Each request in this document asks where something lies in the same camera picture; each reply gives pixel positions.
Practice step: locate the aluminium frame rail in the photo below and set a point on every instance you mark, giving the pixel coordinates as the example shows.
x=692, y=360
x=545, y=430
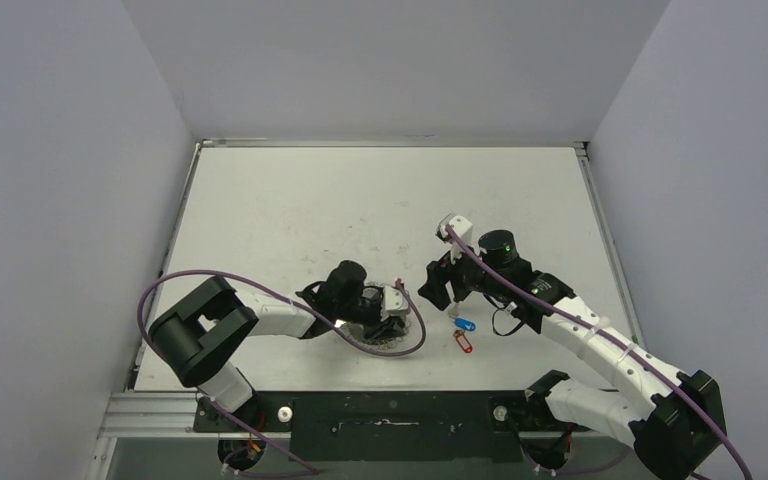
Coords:
x=168, y=414

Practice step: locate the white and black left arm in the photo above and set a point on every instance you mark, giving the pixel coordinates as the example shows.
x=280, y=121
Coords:
x=198, y=335

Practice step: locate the red key tag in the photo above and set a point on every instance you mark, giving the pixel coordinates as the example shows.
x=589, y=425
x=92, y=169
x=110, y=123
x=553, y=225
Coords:
x=463, y=341

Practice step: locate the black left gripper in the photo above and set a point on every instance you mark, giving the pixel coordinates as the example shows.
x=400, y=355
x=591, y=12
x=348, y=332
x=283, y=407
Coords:
x=379, y=328

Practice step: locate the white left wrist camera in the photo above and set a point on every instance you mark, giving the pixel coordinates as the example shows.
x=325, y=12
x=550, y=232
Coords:
x=394, y=302

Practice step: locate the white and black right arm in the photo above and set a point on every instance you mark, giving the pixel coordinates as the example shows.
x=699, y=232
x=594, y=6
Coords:
x=549, y=307

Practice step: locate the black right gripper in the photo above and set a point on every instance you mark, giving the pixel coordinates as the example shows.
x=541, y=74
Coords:
x=440, y=283

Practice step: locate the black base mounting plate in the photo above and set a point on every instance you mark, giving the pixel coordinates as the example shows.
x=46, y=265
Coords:
x=403, y=425

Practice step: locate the blue key tag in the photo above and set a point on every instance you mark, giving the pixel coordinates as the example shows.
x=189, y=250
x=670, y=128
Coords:
x=464, y=324

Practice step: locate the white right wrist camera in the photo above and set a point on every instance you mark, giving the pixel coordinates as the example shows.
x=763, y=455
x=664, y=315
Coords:
x=456, y=231

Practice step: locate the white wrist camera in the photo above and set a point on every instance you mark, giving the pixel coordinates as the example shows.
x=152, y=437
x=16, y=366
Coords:
x=394, y=302
x=456, y=231

